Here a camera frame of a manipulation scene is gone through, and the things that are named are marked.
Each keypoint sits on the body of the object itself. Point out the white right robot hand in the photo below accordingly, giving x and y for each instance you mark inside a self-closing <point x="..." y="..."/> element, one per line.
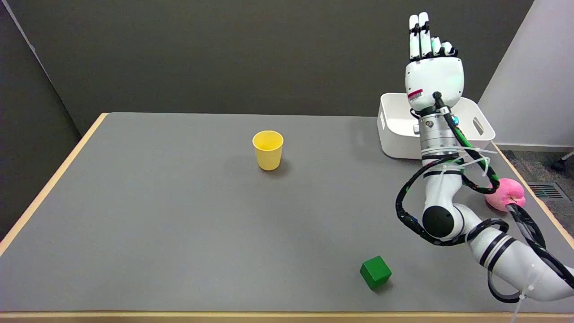
<point x="434" y="79"/>

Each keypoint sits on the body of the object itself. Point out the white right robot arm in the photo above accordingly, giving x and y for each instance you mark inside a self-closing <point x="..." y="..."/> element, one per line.
<point x="453" y="202"/>

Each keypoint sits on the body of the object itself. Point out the yellow plastic cup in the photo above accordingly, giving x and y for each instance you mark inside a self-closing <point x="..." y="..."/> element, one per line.
<point x="268" y="150"/>

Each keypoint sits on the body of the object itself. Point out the white plastic bin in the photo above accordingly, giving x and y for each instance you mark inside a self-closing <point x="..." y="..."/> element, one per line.
<point x="394" y="130"/>

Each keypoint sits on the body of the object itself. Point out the pink toy peach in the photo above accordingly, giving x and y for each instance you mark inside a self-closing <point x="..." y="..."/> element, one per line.
<point x="504" y="195"/>

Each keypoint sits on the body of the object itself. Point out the floor vent grille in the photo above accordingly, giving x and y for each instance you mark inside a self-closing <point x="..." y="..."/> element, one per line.
<point x="545" y="191"/>

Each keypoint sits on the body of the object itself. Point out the green cube block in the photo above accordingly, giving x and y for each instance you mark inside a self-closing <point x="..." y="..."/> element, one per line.
<point x="375" y="272"/>

